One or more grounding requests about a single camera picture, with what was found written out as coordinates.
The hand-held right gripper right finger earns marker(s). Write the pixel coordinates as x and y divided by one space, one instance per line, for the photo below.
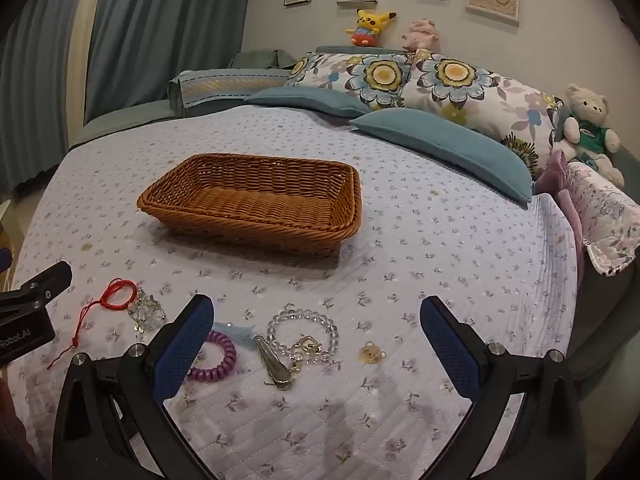
450 345

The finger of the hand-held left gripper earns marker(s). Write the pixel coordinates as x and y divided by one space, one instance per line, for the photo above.
45 282

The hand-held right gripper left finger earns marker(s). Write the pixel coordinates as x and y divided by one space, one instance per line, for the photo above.
185 350

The clear crystal bead jewelry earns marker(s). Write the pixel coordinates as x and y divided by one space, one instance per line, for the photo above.
145 310

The brown wicker basket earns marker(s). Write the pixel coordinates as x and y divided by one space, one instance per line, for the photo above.
250 200

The blue dolphin hair clip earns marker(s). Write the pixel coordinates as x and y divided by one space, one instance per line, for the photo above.
240 334

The silver snap hair clip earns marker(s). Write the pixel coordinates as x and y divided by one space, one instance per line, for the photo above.
272 365

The lilac floral quilted bedspread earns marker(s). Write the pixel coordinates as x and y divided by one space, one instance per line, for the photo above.
425 240

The green bed sheet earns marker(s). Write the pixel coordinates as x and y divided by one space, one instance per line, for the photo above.
125 120

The folded white floral quilt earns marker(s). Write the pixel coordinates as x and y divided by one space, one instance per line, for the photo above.
605 220

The blue pillow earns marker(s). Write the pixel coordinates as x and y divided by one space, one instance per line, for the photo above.
305 100
450 145

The floral print pillow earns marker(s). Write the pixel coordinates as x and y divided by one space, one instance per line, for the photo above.
350 77
490 95

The folded teal striped blanket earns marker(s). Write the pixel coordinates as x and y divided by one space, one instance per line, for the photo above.
220 87

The cream teddy bear green shirt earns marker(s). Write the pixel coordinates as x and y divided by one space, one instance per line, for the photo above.
587 120

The blue curtain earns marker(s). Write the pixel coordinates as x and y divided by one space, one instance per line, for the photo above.
150 35

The green cloth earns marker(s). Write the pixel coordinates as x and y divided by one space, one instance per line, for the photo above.
260 59

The pink plush toy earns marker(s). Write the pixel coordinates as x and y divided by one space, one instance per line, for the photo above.
420 35

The yellow plush toy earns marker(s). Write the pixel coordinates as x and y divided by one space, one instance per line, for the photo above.
367 25

